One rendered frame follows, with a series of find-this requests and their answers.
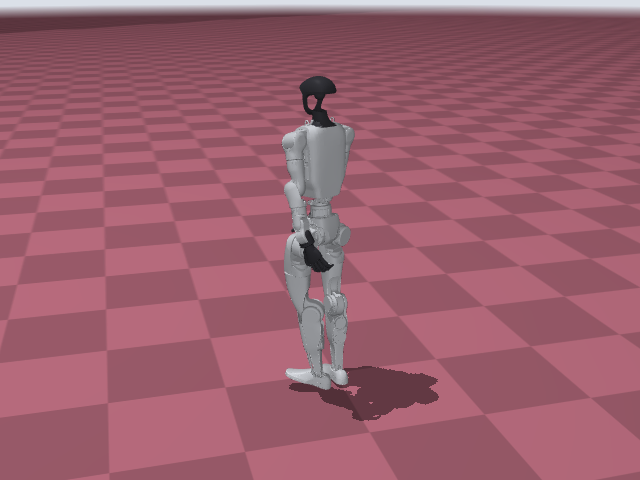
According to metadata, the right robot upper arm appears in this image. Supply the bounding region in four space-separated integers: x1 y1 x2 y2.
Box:
341 124 355 177

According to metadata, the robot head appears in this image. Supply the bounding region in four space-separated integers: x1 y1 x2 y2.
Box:
300 76 337 128

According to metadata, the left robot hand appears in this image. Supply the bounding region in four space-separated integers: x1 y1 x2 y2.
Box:
299 230 334 272

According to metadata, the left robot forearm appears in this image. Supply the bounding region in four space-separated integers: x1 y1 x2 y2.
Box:
284 182 312 244

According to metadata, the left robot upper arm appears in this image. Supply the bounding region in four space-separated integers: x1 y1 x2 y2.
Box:
282 129 307 197

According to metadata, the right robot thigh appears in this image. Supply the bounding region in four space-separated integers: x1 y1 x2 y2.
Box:
318 223 351 315

